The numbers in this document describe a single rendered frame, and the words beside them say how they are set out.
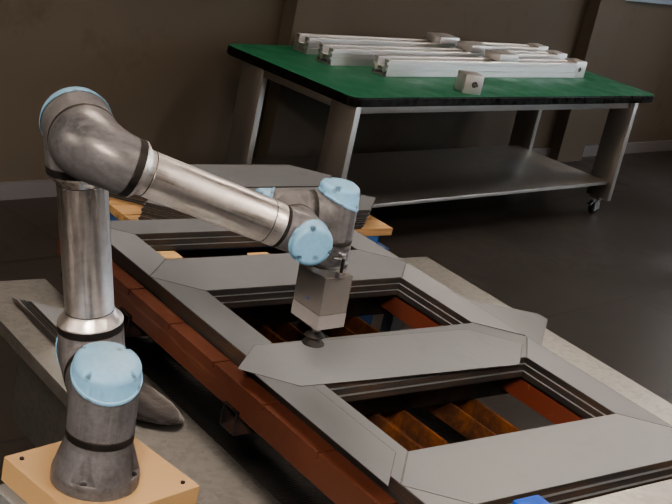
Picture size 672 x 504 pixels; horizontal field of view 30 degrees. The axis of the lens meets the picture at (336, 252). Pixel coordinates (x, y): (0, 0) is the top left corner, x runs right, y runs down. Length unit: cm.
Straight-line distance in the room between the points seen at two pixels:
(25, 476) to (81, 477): 11
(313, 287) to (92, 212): 44
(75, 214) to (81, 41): 365
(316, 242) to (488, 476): 52
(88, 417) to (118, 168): 43
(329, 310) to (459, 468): 37
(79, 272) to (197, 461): 49
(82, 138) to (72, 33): 374
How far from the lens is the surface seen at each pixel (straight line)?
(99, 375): 208
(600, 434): 253
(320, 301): 227
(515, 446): 238
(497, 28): 782
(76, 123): 198
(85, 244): 213
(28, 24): 557
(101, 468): 215
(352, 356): 257
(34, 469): 224
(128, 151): 196
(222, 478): 239
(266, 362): 246
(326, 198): 222
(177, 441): 249
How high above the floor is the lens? 187
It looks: 19 degrees down
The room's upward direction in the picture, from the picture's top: 12 degrees clockwise
